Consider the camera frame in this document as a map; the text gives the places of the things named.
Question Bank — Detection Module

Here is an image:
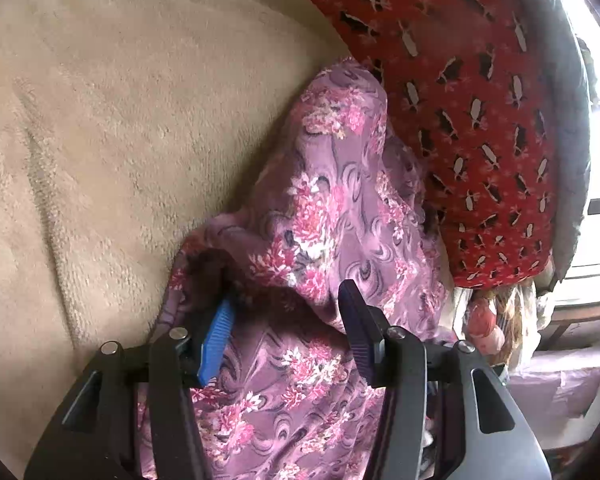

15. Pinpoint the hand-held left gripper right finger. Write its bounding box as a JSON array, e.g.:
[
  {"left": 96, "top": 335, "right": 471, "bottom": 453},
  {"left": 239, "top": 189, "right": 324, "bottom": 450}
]
[{"left": 338, "top": 280, "right": 553, "bottom": 480}]

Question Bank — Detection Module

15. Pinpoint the beige fleece blanket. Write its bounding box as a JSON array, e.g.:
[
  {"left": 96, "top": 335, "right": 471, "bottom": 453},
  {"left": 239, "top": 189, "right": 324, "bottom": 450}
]
[{"left": 0, "top": 0, "right": 352, "bottom": 480}]

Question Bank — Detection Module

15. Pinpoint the printed plastic bag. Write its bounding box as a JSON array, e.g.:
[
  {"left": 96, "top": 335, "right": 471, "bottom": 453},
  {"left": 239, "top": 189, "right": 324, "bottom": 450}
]
[{"left": 457, "top": 282, "right": 556, "bottom": 367}]

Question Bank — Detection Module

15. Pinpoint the purple floral cloth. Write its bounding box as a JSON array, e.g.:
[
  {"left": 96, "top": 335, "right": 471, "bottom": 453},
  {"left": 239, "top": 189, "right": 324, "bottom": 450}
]
[{"left": 135, "top": 57, "right": 462, "bottom": 480}]

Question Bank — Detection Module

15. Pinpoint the pale lilac plastic bag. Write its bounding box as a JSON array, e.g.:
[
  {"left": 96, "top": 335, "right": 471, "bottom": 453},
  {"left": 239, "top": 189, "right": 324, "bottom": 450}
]
[{"left": 504, "top": 344, "right": 600, "bottom": 453}]

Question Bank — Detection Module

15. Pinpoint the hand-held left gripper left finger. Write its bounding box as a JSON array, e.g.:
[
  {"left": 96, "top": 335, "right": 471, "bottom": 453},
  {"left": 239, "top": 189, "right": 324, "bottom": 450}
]
[{"left": 24, "top": 296, "right": 236, "bottom": 480}]

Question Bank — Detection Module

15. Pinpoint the red printed pillow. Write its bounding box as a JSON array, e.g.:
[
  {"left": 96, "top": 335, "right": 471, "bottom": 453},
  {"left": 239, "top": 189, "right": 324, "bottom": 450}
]
[{"left": 265, "top": 0, "right": 556, "bottom": 291}]

